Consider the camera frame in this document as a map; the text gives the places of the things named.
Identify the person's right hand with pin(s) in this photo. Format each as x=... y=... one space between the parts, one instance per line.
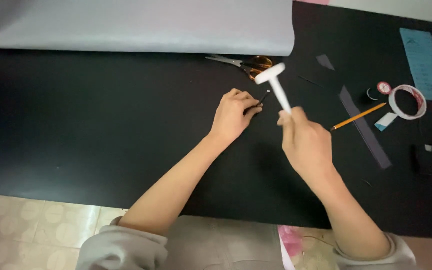
x=308 y=146

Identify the person's left hand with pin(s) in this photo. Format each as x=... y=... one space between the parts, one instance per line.
x=229 y=116

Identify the thin black paper strip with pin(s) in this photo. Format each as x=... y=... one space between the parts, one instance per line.
x=263 y=99

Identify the white T-shaped paper stick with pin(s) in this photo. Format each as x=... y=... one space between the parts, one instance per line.
x=278 y=90

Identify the yellow pencil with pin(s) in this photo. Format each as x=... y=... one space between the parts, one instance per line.
x=358 y=116

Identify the long grey paper strip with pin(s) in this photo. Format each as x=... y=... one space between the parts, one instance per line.
x=366 y=131

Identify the small black tape roll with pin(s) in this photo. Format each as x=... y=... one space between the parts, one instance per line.
x=368 y=94

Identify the white and blue paper piece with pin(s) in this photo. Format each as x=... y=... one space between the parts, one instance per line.
x=385 y=120

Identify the small grey paper scrap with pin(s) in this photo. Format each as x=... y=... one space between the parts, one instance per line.
x=324 y=62

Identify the white double-sided tape roll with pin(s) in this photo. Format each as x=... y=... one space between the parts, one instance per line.
x=393 y=107

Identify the pink plastic bag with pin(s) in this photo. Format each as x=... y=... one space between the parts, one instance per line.
x=289 y=240

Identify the small red-white tape roll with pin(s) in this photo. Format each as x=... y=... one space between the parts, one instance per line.
x=384 y=87

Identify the small white paper square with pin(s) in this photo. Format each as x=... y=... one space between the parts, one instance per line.
x=428 y=147

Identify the person's grey sweatshirt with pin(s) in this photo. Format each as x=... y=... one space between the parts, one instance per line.
x=216 y=243

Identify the large grey paper sheet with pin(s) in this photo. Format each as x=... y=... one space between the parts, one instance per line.
x=137 y=26

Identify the large black paper sheet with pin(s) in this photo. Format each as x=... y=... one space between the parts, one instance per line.
x=88 y=131

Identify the pink paper sheet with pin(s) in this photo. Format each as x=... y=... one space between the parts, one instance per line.
x=313 y=1

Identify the blue paper sheet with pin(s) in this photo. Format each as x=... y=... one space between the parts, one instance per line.
x=422 y=60

